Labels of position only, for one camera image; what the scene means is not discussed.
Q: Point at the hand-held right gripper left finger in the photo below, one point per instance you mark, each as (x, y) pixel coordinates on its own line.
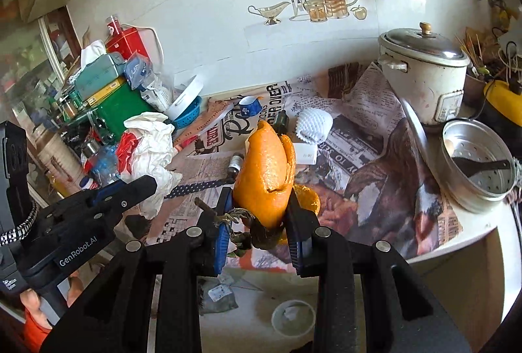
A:
(220, 245)

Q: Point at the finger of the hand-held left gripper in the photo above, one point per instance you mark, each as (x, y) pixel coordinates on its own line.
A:
(96, 223)
(108, 194)

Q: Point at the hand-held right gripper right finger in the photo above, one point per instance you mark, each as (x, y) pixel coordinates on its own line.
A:
(295, 251)

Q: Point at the dried plant stem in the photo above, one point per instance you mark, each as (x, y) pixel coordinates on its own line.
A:
(228, 217)

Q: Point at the large orange peel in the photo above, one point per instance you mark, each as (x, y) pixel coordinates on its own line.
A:
(261, 173)

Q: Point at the green spray bottle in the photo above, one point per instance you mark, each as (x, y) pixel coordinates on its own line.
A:
(281, 121)

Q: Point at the blue paper cup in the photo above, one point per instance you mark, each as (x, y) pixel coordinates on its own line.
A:
(249, 107)

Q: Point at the person's left forearm orange sleeve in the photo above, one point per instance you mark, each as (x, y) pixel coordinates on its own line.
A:
(36, 332)

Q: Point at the person's left hand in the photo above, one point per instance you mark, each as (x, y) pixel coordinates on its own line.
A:
(30, 300)

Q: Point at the small white jar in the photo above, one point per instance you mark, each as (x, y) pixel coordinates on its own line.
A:
(87, 182)

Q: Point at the clear plastic water bottle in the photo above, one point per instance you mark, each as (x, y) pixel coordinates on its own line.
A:
(102, 165)

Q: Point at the beige ribbed container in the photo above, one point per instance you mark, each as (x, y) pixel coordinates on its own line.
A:
(61, 161)

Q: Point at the red plastic bag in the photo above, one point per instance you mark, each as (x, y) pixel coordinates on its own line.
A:
(124, 145)

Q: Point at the small orange peel piece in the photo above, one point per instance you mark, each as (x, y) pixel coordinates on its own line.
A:
(308, 200)

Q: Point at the white plastic bag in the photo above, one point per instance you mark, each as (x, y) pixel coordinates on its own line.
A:
(151, 157)

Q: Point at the grey crumpled packet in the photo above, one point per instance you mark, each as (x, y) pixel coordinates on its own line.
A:
(222, 302)

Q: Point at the dark polka-dot ribbon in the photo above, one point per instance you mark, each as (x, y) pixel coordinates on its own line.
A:
(195, 188)

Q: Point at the white cup with paper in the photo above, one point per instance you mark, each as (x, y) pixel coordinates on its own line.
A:
(293, 326)

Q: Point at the small brown glass bottle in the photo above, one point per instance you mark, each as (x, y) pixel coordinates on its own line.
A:
(235, 166)

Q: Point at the green tin box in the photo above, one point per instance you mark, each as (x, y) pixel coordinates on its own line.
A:
(122, 108)

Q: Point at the small white box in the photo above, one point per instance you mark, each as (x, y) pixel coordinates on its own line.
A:
(306, 154)

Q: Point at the yellow flat box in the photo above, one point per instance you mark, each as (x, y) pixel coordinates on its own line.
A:
(107, 91)

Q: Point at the glass-door cabinet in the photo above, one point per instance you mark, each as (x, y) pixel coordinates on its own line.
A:
(36, 67)

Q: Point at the blue plastic basket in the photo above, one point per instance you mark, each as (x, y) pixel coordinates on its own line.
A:
(188, 117)

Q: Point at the clear bag with blue print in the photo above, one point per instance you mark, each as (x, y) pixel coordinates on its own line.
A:
(151, 87)

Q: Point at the teal tissue box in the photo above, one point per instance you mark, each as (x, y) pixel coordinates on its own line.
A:
(98, 77)

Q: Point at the newspaper sheets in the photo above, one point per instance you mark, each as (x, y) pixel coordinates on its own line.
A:
(367, 157)

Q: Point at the white foam fruit net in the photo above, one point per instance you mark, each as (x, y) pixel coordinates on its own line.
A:
(313, 126)

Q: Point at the red tin box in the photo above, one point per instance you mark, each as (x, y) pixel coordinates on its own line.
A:
(128, 40)

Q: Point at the clear bottle with red label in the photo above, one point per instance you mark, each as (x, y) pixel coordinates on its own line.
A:
(114, 23)

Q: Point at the flat metal pot lid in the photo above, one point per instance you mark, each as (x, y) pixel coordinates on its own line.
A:
(412, 124)

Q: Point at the aluminium steamer pot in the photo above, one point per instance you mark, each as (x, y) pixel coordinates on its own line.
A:
(481, 196)

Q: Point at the black rice spatula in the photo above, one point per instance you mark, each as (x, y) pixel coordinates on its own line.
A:
(481, 166)

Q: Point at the white rice cooker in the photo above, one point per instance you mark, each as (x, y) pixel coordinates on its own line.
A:
(424, 83)

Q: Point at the yellow and black appliance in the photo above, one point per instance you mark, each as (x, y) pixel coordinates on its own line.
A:
(503, 91)

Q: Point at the bundle of bamboo skewers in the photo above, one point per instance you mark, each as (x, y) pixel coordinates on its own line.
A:
(473, 51)

